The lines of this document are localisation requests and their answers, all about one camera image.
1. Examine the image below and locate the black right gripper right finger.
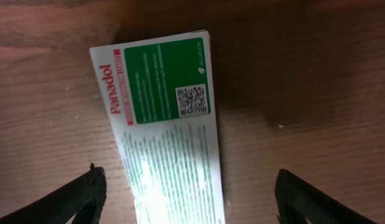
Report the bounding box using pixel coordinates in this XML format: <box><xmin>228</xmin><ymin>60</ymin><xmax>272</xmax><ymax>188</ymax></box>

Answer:
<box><xmin>274</xmin><ymin>169</ymin><xmax>375</xmax><ymax>224</ymax></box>

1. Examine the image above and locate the white green Panadol box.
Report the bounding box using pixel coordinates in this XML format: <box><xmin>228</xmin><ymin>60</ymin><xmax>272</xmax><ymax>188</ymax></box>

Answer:
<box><xmin>89</xmin><ymin>30</ymin><xmax>225</xmax><ymax>223</ymax></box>

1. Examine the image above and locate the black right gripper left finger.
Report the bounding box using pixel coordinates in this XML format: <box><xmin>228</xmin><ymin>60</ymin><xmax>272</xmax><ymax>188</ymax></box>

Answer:
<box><xmin>0</xmin><ymin>164</ymin><xmax>107</xmax><ymax>224</ymax></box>

